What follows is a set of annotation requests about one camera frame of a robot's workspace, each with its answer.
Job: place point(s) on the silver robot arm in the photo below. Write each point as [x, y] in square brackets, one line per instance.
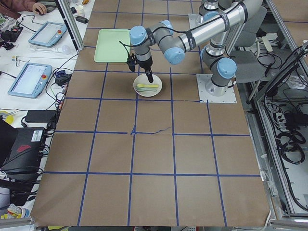
[215, 30]

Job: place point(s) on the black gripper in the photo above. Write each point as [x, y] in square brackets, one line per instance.
[146, 64]

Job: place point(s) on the cream round plate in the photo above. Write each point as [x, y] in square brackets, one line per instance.
[142, 79]

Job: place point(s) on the black laptop computer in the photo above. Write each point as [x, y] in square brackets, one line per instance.
[21, 152]

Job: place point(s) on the operator hand on mouse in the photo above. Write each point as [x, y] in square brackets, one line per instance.
[39, 8]

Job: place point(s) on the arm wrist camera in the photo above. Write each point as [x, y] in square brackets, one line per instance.
[131, 62]

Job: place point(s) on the white light bulb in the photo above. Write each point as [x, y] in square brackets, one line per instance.
[64, 49]

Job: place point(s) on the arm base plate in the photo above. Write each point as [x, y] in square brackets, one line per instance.
[196, 20]
[210, 93]

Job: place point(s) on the grey office chair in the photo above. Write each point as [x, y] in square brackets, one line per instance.
[248, 68]

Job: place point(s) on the black power adapter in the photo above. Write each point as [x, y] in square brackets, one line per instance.
[40, 116]

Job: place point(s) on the blue teach pendant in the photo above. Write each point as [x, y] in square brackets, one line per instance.
[48, 35]
[31, 80]

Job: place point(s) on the aluminium frame post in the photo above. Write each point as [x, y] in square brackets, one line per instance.
[69, 20]

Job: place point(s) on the light green tray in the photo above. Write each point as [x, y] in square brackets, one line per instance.
[108, 47]

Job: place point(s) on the far blue teach pendant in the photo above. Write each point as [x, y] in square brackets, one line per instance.
[48, 35]

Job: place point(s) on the near blue teach pendant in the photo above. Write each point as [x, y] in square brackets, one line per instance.
[31, 80]

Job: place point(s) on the yellow plastic fork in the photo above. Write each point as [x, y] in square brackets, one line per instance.
[147, 85]

